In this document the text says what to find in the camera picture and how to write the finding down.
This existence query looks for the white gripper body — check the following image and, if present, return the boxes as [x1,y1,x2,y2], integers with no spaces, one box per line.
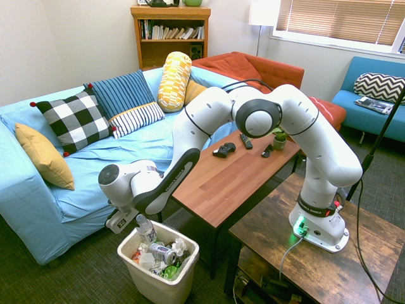
[105,209,138,235]

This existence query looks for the clear plastic bottle white label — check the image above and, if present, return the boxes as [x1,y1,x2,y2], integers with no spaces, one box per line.
[135,213,158,245]

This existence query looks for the beige trash bin plastic liner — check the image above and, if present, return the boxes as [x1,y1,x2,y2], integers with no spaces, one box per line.
[116,220,201,304]

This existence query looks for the crumpled white tissue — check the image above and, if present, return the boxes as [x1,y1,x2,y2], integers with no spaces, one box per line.
[138,251,156,270]

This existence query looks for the crushed soda can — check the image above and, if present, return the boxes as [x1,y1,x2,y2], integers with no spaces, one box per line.
[147,241,177,265]

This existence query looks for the floor vent grille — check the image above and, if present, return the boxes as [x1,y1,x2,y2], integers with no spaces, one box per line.
[162,210,194,232]

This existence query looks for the crumpled white paper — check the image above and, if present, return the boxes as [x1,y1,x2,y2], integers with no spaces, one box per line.
[171,237,190,258]

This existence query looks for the light blue sofa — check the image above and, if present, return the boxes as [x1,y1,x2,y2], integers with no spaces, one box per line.
[0,65,237,266]

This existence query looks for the green wrapper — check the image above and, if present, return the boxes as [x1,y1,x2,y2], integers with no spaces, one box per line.
[163,264,182,282]

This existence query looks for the mustard yellow square pillow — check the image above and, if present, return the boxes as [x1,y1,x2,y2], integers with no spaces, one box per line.
[15,122,76,191]

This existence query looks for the black white checkered pillow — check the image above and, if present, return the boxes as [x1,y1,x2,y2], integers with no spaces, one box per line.
[29,89,118,158]

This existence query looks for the wooden coffee table black legs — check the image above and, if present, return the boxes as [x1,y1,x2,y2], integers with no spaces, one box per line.
[157,127,302,280]

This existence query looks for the blue white striped pillow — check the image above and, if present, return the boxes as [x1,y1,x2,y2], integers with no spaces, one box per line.
[82,69,166,140]

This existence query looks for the black game controller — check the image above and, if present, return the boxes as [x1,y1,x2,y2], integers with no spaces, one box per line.
[212,142,237,158]

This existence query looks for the yellow white patterned bolster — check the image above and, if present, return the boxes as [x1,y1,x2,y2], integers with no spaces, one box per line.
[156,51,193,113]

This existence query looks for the black remote control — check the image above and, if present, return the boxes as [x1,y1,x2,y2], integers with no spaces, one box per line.
[239,133,254,150]

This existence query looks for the plain orange-brown pillow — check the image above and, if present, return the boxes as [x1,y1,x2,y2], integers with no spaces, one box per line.
[183,79,209,107]

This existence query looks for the black power strip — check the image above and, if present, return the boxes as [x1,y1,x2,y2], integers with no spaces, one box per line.
[258,274,303,302]

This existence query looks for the wooden bookshelf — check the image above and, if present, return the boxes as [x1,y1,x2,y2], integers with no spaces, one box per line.
[130,4,212,72]

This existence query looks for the small potted green plant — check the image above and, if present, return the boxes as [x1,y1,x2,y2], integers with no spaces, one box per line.
[271,127,290,151]

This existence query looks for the row of books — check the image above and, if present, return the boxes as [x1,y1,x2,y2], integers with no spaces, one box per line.
[140,19,205,41]

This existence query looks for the rustic dark wood side table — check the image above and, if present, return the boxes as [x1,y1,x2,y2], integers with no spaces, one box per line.
[223,172,405,304]

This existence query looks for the orange-red sofa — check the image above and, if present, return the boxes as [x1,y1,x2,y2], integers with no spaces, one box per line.
[190,51,347,132]

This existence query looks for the black white object on shelf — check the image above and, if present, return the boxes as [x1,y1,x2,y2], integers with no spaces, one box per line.
[137,0,180,8]

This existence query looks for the white floor lamp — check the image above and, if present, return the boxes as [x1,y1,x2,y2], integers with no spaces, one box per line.
[247,0,282,58]

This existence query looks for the teal blue sofa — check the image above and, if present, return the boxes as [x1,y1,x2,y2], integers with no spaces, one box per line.
[331,56,405,144]

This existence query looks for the magazine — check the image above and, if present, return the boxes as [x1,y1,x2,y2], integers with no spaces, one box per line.
[354,96,395,116]

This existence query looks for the black white chevron pillow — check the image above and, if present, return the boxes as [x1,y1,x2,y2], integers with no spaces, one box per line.
[353,72,405,106]

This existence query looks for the wooden window blinds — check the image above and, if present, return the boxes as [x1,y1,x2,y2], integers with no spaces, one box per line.
[275,0,405,47]

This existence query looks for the grey cable at robot base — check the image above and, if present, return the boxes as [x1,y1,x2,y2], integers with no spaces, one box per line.
[278,234,305,281]

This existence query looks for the black cable over arm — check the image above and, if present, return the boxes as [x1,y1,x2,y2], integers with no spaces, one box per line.
[220,78,273,93]

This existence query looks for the long black cable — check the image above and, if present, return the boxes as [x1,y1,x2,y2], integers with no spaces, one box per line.
[356,179,405,303]

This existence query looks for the black camera stand pole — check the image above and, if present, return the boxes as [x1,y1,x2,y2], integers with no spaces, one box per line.
[346,87,405,203]

